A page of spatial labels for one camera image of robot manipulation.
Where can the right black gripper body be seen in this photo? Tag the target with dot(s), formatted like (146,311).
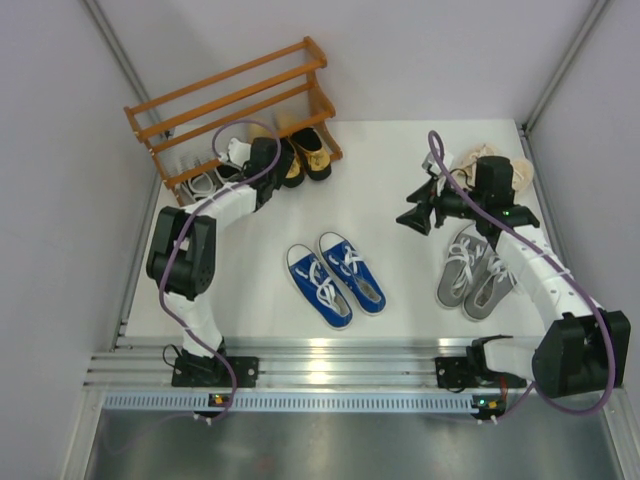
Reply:
(452,200)

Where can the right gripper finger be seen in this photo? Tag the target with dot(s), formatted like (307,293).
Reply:
(418,218)
(423,193)

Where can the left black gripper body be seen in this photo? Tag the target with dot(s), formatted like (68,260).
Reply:
(275,177)

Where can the gold loafer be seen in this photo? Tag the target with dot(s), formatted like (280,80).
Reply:
(263,149)
(311,159)

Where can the black white sneaker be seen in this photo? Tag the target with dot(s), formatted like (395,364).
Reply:
(229,172)
(199,187)

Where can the blue canvas sneaker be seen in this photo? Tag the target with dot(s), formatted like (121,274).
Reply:
(318,288)
(346,263)

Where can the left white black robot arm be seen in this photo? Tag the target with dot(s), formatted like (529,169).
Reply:
(182,262)

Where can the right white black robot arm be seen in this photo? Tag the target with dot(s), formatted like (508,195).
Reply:
(584,347)

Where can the orange wooden shoe shelf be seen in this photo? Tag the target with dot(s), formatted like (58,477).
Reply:
(180,128)

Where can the left beige sneaker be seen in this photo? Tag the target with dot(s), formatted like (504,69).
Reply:
(467,161)

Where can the beige sneaker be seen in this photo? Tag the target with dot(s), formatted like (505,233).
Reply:
(467,161)
(523,174)

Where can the left grey canvas sneaker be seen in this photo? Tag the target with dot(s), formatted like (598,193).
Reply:
(464,258)

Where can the grey canvas sneaker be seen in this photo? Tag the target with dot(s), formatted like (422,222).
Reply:
(494,283)
(464,258)

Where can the right beige sneaker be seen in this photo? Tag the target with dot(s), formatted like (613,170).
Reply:
(523,174)

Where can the right grey canvas sneaker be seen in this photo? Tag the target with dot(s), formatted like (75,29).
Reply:
(494,283)

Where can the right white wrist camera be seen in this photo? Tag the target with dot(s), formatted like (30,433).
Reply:
(437,162)

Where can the aluminium rail frame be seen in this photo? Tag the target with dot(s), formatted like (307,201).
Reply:
(287,363)

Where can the perforated grey cable tray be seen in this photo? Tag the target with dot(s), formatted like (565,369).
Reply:
(301,402)

